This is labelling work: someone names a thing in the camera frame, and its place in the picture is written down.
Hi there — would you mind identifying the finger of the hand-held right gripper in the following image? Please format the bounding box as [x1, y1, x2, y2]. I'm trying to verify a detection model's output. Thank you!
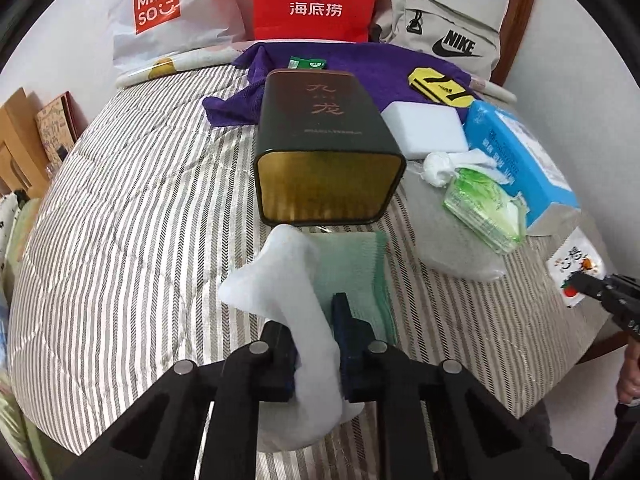
[570, 270, 616, 303]

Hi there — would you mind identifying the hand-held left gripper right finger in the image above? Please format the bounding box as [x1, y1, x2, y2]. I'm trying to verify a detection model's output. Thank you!
[330, 292, 566, 480]

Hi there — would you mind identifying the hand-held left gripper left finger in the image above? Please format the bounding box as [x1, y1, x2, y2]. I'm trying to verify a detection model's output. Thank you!
[75, 320, 301, 480]

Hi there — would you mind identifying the white fruit print snack sachet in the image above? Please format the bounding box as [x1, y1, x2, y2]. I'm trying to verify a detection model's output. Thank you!
[546, 226, 607, 309]

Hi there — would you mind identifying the white sock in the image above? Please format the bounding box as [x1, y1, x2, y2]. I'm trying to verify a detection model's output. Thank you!
[220, 225, 362, 453]

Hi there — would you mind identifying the pale green wet wipes packet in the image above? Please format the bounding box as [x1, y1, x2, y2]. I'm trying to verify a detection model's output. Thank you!
[443, 166, 528, 254]

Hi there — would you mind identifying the white cloth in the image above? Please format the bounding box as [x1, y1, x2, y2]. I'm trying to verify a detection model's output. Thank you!
[421, 150, 506, 188]

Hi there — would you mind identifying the white sponge block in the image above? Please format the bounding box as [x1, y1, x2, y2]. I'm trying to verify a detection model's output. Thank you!
[381, 101, 469, 155]

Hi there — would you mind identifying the yellow and black striped item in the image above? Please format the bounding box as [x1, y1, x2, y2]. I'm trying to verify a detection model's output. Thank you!
[408, 66, 472, 107]

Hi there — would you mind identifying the person's right forearm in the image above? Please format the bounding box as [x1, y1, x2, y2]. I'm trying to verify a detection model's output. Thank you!
[587, 402, 638, 480]

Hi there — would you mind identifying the person's right hand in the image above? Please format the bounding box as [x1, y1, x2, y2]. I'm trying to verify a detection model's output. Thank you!
[616, 345, 640, 406]

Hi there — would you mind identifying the clear plastic bag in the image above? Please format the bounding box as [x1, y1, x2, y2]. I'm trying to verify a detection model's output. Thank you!
[400, 157, 508, 282]

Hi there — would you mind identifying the blue tissue box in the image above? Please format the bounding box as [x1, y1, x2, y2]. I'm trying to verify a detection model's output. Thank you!
[462, 99, 581, 236]

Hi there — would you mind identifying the dark tea tin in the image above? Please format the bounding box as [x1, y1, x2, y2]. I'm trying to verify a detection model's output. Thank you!
[252, 69, 406, 226]

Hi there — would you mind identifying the purple towel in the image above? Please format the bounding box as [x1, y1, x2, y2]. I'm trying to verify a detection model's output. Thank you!
[202, 41, 473, 126]

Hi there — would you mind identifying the grey waist bag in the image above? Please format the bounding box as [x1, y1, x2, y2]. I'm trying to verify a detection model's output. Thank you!
[369, 0, 501, 81]

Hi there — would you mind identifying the white polka dot pillow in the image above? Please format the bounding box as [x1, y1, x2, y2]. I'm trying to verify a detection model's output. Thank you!
[0, 192, 26, 261]

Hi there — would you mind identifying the rolled printed paper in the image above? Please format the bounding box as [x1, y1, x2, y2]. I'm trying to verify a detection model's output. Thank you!
[116, 42, 518, 103]

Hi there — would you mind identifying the patterned notebook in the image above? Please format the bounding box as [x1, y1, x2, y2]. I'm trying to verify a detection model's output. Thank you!
[35, 91, 81, 166]

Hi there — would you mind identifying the white plastic shopping bag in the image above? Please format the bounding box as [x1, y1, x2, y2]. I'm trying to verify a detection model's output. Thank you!
[107, 0, 256, 73]

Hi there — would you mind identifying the wooden headboard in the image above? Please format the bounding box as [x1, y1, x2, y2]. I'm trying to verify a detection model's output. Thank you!
[0, 87, 51, 196]

